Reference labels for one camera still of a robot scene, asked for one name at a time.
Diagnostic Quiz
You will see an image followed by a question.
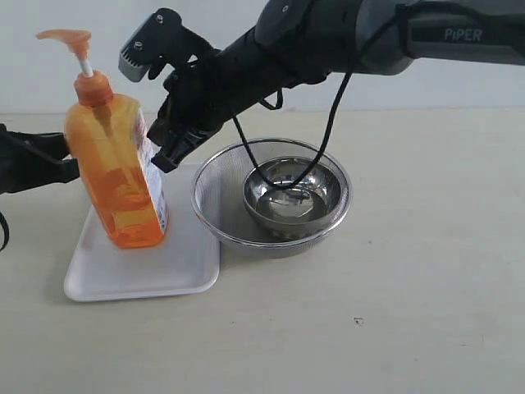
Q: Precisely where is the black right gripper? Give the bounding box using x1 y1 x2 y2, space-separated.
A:
147 57 238 173

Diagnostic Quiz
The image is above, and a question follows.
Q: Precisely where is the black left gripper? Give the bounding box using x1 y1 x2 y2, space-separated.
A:
1 123 80 194

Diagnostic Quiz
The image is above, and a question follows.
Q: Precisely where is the orange pump soap bottle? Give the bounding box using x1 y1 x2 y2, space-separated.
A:
36 29 169 249

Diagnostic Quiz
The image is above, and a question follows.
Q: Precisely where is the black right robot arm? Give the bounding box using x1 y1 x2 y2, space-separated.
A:
135 1 524 172

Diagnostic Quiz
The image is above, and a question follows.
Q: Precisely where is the small stainless steel bowl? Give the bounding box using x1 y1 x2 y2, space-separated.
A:
243 156 351 241

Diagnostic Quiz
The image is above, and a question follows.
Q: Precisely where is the steel mesh strainer basket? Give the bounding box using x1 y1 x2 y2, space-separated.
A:
191 138 354 259

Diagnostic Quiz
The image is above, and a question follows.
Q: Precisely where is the white rectangular plastic tray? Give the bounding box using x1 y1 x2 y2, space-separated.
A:
63 163 221 302

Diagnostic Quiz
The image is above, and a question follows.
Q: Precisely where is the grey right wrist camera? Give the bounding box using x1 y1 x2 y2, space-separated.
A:
118 7 217 83

